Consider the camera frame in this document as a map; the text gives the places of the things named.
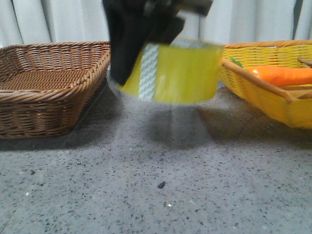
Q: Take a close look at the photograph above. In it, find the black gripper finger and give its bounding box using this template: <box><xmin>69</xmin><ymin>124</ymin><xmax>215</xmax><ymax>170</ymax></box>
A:
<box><xmin>110</xmin><ymin>37</ymin><xmax>146</xmax><ymax>85</ymax></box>

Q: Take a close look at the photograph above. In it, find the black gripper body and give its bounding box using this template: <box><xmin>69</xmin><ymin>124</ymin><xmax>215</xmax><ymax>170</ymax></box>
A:
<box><xmin>102</xmin><ymin>0</ymin><xmax>213</xmax><ymax>46</ymax></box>

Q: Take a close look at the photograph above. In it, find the yellow tape roll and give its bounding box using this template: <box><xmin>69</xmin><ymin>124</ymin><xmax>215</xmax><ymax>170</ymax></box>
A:
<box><xmin>117</xmin><ymin>39</ymin><xmax>223</xmax><ymax>104</ymax></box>

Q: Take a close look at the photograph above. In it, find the brown wicker basket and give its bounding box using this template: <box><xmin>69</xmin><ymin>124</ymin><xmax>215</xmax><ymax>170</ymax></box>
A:
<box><xmin>0</xmin><ymin>41</ymin><xmax>111</xmax><ymax>139</ymax></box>

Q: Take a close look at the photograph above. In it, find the white curtain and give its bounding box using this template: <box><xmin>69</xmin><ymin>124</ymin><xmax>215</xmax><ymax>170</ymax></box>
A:
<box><xmin>0</xmin><ymin>0</ymin><xmax>312</xmax><ymax>47</ymax></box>

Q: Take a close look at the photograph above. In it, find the green leaf toy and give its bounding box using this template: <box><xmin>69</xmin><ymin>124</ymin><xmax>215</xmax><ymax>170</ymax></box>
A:
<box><xmin>230</xmin><ymin>57</ymin><xmax>243</xmax><ymax>68</ymax></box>

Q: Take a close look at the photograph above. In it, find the orange toy carrot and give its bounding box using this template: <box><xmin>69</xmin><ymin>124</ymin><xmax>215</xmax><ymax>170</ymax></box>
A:
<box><xmin>247</xmin><ymin>65</ymin><xmax>312</xmax><ymax>87</ymax></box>

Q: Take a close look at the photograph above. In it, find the yellow woven basket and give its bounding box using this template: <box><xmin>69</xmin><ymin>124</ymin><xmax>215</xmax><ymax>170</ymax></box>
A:
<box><xmin>220</xmin><ymin>39</ymin><xmax>312</xmax><ymax>129</ymax></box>

